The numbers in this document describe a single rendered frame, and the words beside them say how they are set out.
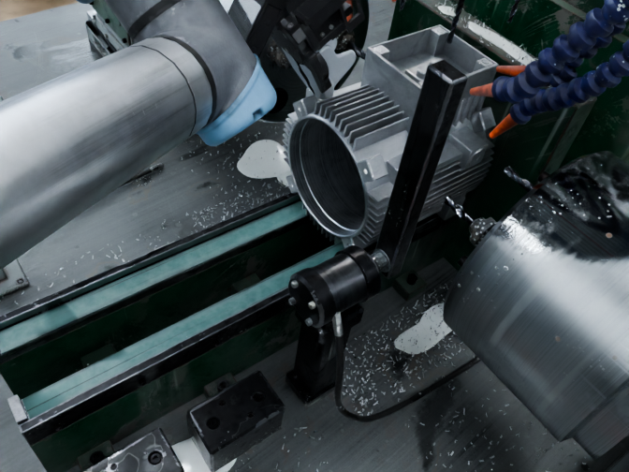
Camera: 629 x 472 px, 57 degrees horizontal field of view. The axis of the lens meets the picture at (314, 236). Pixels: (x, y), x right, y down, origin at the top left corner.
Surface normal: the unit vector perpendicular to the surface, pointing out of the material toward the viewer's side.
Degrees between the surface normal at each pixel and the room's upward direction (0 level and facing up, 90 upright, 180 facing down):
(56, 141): 39
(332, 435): 0
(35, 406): 0
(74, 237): 0
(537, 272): 51
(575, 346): 62
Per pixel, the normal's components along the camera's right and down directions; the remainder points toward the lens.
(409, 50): 0.58, 0.65
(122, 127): 0.85, -0.09
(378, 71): -0.80, 0.39
